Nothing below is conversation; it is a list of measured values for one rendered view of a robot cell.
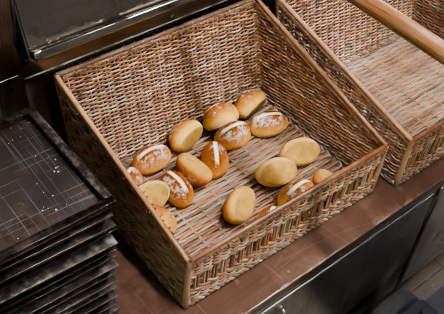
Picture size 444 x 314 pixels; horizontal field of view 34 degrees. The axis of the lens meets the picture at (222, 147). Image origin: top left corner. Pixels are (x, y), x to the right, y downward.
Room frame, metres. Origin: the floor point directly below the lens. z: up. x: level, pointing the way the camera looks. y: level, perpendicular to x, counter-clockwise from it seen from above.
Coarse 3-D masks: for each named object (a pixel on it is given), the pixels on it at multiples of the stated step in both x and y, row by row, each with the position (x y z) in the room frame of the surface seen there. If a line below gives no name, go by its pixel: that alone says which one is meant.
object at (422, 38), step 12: (348, 0) 0.99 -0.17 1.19; (360, 0) 0.98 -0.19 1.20; (372, 0) 0.97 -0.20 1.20; (372, 12) 0.96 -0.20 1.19; (384, 12) 0.95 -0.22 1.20; (396, 12) 0.94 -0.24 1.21; (384, 24) 0.94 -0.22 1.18; (396, 24) 0.92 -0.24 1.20; (408, 24) 0.92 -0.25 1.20; (408, 36) 0.90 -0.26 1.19; (420, 36) 0.89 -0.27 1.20; (432, 36) 0.89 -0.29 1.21; (420, 48) 0.89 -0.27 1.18; (432, 48) 0.87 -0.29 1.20
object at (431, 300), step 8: (440, 288) 1.21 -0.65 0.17; (432, 296) 1.18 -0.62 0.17; (440, 296) 1.19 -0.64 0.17; (416, 304) 1.12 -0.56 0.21; (424, 304) 1.13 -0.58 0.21; (432, 304) 1.16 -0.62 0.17; (440, 304) 1.16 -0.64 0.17; (408, 312) 1.09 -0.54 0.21; (416, 312) 1.10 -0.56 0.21; (424, 312) 1.07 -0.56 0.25; (432, 312) 1.08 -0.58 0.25; (440, 312) 1.14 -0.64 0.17
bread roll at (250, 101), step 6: (252, 90) 1.39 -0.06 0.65; (258, 90) 1.40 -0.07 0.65; (240, 96) 1.37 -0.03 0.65; (246, 96) 1.36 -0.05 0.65; (252, 96) 1.36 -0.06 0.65; (258, 96) 1.37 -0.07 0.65; (264, 96) 1.38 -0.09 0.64; (240, 102) 1.34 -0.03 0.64; (246, 102) 1.34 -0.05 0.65; (252, 102) 1.34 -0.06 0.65; (258, 102) 1.35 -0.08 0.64; (240, 108) 1.33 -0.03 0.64; (246, 108) 1.33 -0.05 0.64; (252, 108) 1.33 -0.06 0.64; (258, 108) 1.38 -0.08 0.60; (240, 114) 1.32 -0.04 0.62; (246, 114) 1.32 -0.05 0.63; (252, 114) 1.36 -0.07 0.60
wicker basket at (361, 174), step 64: (256, 0) 1.49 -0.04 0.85; (128, 64) 1.23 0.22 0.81; (192, 64) 1.33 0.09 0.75; (256, 64) 1.45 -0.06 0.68; (128, 128) 1.18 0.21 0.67; (320, 128) 1.29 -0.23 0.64; (128, 192) 0.93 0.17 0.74; (256, 192) 1.11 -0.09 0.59; (320, 192) 1.02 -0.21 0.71; (192, 256) 0.80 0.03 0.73; (256, 256) 0.91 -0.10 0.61
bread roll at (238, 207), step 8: (232, 192) 1.05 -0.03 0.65; (240, 192) 1.04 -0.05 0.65; (248, 192) 1.06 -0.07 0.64; (232, 200) 1.02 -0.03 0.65; (240, 200) 1.03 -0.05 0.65; (248, 200) 1.04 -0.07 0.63; (224, 208) 1.01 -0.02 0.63; (232, 208) 1.00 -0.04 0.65; (240, 208) 1.01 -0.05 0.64; (248, 208) 1.03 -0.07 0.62; (224, 216) 1.00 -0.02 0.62; (232, 216) 0.99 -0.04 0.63; (240, 216) 1.00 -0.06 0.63; (248, 216) 1.01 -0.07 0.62
